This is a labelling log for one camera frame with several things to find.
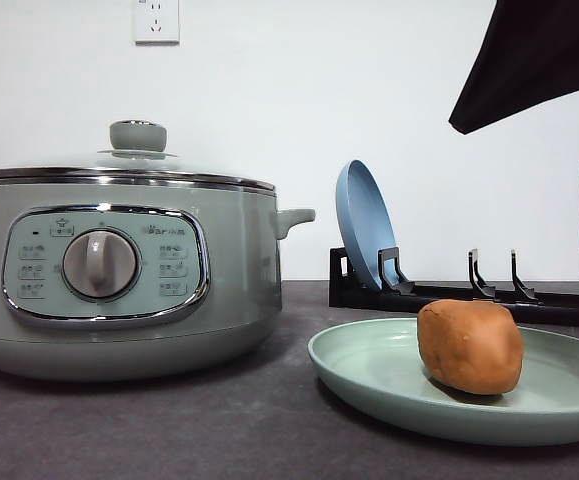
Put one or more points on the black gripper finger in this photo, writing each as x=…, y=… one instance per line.
x=527, y=55

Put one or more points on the brown potato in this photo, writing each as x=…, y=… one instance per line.
x=472, y=346

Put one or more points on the green plate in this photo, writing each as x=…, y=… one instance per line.
x=372, y=372

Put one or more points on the glass steamer lid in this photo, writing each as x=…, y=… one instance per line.
x=138, y=153

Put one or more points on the blue plate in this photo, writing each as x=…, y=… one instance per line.
x=364, y=224

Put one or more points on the black plate rack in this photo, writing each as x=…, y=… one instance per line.
x=394, y=293

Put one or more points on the green electric steamer pot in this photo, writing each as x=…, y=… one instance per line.
x=111, y=272

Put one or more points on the white wall socket left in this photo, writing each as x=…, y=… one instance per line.
x=156, y=23

